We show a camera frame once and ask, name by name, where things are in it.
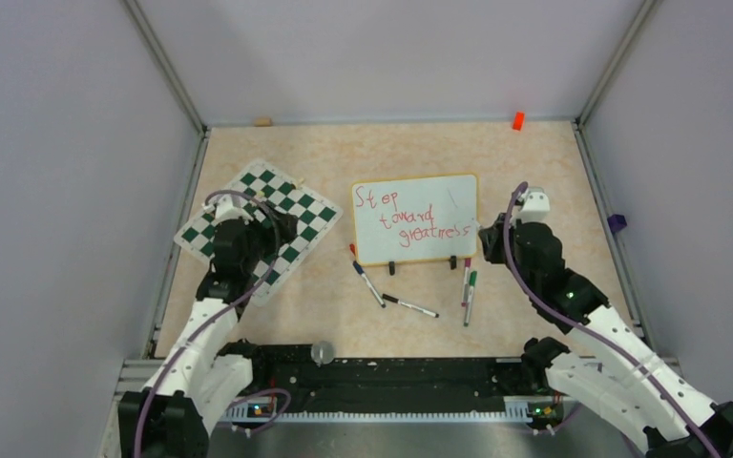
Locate small wooden cork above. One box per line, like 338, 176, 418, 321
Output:
253, 116, 274, 127

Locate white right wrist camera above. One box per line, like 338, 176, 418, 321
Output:
514, 187, 551, 223

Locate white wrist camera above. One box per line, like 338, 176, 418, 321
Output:
203, 195, 254, 225
514, 187, 551, 223

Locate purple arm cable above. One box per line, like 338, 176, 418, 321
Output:
134, 189, 293, 458
502, 181, 722, 458

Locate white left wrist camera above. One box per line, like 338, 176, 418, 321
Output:
203, 195, 254, 225

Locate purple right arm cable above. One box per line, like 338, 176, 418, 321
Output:
502, 181, 722, 458

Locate yellow framed whiteboard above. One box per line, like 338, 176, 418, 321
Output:
350, 173, 479, 266

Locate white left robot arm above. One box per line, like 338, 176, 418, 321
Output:
117, 212, 298, 457

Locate green white chessboard mat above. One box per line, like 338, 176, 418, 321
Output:
174, 159, 343, 306

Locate blue whiteboard marker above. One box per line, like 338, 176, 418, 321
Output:
352, 260, 387, 308

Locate green whiteboard marker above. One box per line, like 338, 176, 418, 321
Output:
463, 271, 478, 327

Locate silver round knob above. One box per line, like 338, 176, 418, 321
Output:
311, 341, 335, 366

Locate purple toy block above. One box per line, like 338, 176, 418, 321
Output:
607, 214, 628, 235

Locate purple whiteboard marker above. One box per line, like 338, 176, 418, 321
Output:
461, 258, 472, 308

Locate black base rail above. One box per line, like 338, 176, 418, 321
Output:
220, 342, 554, 414

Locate orange toy block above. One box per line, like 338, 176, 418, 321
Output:
512, 112, 526, 132

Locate black whiteboard marker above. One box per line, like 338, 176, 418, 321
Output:
382, 294, 440, 319

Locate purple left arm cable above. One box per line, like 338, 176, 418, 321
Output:
134, 189, 293, 458

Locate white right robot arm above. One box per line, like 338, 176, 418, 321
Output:
478, 214, 733, 457

